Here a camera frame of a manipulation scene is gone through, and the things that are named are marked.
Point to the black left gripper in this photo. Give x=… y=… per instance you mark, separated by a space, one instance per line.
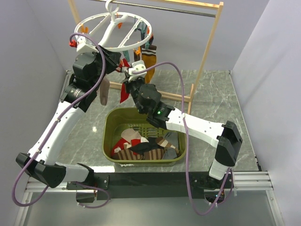
x=112 y=58

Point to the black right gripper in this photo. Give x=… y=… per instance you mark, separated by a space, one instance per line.
x=130 y=83

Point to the white round clip hanger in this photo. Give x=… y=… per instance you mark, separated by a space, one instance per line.
x=114 y=30

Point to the red santa sock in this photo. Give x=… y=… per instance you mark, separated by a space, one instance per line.
x=123 y=144

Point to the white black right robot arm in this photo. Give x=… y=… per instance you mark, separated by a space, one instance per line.
x=225 y=137

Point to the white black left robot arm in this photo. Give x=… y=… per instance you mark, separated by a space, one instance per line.
x=40 y=162

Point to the grey-brown striped sock pair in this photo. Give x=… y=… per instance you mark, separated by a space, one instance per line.
x=104 y=91

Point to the mustard yellow sock pair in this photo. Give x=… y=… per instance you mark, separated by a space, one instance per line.
x=147 y=52

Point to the beige sock in basket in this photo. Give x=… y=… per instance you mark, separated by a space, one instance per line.
x=130 y=134

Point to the olive green plastic basket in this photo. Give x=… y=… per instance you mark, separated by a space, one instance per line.
x=121 y=119

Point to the black sock in basket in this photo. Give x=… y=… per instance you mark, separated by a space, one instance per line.
x=141 y=148

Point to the brown striped sock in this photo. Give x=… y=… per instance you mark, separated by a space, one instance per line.
x=128 y=155
x=157 y=154

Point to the grey sock in basket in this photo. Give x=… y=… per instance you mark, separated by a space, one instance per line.
x=171 y=152

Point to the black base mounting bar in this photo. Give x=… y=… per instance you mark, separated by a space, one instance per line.
x=155 y=184

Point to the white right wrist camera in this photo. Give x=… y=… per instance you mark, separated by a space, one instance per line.
x=137 y=69

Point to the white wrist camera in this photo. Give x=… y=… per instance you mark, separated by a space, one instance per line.
x=137 y=69
x=83 y=45

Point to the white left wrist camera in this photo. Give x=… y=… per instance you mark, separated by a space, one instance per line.
x=83 y=45

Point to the aluminium rail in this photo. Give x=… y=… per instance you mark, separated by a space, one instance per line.
x=244 y=181

